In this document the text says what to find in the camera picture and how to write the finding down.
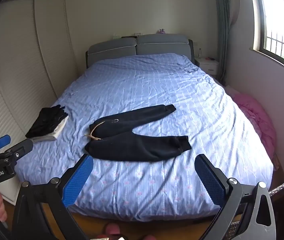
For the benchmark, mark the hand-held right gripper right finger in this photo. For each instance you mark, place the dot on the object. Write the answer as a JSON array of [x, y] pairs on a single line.
[[210, 180]]

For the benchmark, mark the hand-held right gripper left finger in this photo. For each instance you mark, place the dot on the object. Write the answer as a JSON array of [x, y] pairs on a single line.
[[78, 180]]

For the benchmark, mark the black pants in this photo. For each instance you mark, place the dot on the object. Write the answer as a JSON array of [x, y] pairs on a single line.
[[132, 145]]

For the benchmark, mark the person's left hand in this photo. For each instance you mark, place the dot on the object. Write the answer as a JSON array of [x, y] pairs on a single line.
[[0, 206]]

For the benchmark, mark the folded black clothes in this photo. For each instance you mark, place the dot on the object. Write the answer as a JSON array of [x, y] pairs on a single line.
[[44, 122]]

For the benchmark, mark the folded white clothes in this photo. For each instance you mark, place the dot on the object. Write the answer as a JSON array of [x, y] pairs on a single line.
[[55, 133]]

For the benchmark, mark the pink slipper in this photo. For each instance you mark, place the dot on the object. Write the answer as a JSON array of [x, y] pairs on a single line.
[[112, 229], [149, 237]]

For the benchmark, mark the pink blanket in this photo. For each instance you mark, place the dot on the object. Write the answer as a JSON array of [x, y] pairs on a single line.
[[256, 115]]

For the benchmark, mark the white louvred wardrobe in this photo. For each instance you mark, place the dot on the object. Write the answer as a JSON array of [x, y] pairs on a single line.
[[19, 55]]

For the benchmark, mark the white nightstand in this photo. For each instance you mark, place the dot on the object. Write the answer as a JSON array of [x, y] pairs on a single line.
[[208, 67]]

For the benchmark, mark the bed with blue floral sheet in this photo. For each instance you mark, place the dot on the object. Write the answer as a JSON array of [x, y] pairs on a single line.
[[144, 85]]

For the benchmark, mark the clear plastic bottle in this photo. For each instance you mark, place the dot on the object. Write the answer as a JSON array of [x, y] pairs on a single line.
[[200, 53]]

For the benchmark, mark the grey padded headboard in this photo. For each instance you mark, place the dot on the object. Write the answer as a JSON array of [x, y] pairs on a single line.
[[157, 43]]

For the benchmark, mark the green curtain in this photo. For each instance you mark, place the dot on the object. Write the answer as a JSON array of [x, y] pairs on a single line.
[[222, 30]]

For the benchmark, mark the small purple toy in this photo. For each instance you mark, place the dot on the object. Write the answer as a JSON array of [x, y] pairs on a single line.
[[162, 31]]

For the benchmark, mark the barred window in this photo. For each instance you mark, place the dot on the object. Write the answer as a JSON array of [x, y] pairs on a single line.
[[276, 25]]

